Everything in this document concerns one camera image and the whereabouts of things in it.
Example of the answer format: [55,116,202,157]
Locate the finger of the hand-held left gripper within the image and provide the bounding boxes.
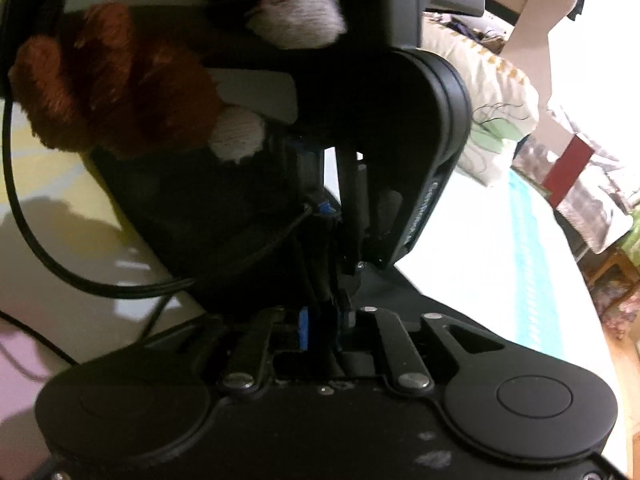
[287,137,332,226]
[334,147,375,275]

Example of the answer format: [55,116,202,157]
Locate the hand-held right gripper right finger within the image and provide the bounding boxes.
[337,304,507,397]

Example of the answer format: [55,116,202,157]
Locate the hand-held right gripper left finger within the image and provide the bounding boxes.
[165,305,311,395]

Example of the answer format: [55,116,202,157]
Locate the floral pillow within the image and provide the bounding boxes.
[424,24,542,189]

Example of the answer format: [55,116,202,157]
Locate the pastel printed blanket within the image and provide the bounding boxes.
[0,75,632,461]

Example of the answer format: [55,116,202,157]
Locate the flat brown cardboard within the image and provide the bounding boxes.
[500,0,587,111]

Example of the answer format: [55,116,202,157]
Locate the wooden chair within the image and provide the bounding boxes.
[589,252,640,313]

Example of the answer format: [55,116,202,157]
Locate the thin black cable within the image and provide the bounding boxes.
[0,294,172,367]

